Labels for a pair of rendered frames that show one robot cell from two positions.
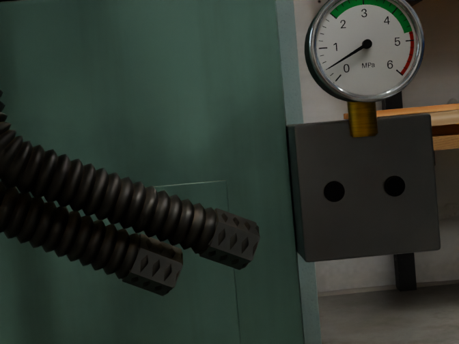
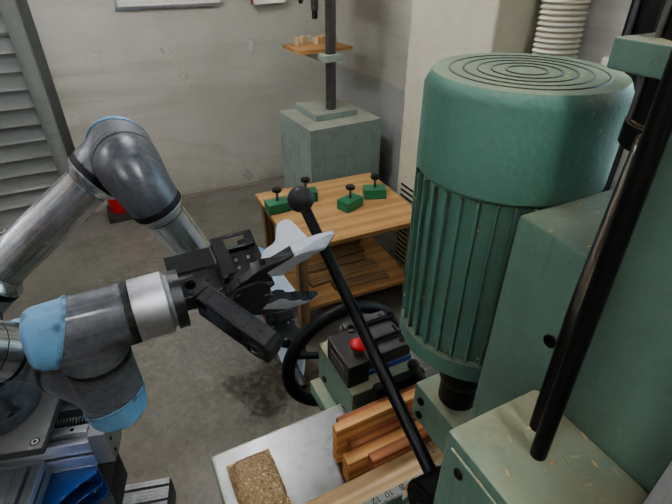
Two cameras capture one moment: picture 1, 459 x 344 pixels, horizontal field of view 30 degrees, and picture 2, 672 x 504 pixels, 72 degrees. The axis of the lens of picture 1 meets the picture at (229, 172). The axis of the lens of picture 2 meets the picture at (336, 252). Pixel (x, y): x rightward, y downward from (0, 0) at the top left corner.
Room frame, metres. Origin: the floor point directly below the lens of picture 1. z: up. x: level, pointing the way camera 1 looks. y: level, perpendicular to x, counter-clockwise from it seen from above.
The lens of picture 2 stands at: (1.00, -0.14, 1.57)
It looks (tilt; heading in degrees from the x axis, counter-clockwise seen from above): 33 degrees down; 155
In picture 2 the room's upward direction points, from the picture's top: straight up
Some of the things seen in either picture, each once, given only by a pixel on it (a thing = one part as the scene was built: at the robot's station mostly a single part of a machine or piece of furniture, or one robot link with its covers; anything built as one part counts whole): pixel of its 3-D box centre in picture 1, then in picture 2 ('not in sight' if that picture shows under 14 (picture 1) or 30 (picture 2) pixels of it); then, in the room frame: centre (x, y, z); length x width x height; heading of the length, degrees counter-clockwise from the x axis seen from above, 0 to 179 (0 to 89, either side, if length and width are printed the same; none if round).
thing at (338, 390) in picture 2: not in sight; (368, 372); (0.49, 0.16, 0.92); 0.15 x 0.13 x 0.09; 92
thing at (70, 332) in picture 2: not in sight; (83, 328); (0.53, -0.24, 1.20); 0.11 x 0.08 x 0.09; 92
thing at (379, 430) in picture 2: not in sight; (401, 429); (0.63, 0.14, 0.93); 0.18 x 0.02 x 0.05; 92
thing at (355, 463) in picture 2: not in sight; (411, 437); (0.65, 0.15, 0.93); 0.23 x 0.02 x 0.05; 92
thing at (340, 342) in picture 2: not in sight; (366, 343); (0.49, 0.15, 0.99); 0.13 x 0.11 x 0.06; 92
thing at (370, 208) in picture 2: not in sight; (337, 242); (-0.80, 0.69, 0.32); 0.66 x 0.57 x 0.64; 90
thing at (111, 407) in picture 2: not in sight; (99, 380); (0.51, -0.25, 1.11); 0.11 x 0.08 x 0.11; 42
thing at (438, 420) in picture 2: not in sight; (460, 428); (0.70, 0.19, 1.00); 0.14 x 0.07 x 0.09; 2
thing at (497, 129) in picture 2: not in sight; (494, 223); (0.68, 0.19, 1.32); 0.18 x 0.18 x 0.31
